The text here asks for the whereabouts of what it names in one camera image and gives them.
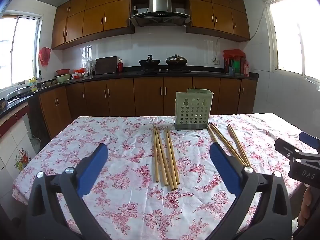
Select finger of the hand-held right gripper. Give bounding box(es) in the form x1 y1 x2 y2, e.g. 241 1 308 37
298 131 320 153
274 138 303 158

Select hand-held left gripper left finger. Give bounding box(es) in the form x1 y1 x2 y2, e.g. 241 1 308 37
25 143 112 240

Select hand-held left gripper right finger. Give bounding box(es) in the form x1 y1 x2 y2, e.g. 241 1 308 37
209 142 293 240

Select green perforated utensil holder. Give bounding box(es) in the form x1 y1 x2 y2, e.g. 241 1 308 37
174 88 214 131

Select person's right hand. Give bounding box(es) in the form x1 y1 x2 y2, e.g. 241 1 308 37
297 186 313 230

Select red floral white tablecloth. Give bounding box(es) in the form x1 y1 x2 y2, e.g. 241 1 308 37
12 112 320 240

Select brown wooden lower cabinets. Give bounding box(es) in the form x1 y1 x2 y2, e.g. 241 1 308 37
37 77 258 139

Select row of condiment bottles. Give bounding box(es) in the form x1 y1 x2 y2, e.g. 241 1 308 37
224 55 250 77

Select green basin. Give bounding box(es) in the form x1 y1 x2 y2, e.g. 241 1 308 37
54 73 71 83

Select black kitchen countertop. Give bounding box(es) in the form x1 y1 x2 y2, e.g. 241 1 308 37
0 66 259 120

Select red and white bag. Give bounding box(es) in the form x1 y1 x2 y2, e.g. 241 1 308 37
71 68 89 78

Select sliding window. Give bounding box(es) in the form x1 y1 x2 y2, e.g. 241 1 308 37
0 11 43 89
261 0 320 83

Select dark cutting board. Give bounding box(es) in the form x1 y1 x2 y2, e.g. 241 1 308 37
95 56 118 75

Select red plastic bag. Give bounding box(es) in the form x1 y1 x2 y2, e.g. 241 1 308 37
223 49 247 59
39 47 51 67

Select grey metal pan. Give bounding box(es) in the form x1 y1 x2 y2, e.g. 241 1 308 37
5 86 32 101

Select black gas stove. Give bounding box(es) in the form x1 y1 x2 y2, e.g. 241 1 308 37
136 68 192 74

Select black wok with lid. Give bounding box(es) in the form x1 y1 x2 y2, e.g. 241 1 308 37
165 54 188 67

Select steel range hood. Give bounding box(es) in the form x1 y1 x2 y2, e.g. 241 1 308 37
129 0 192 27

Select thin wall cable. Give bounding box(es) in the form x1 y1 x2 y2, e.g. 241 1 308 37
215 10 266 61

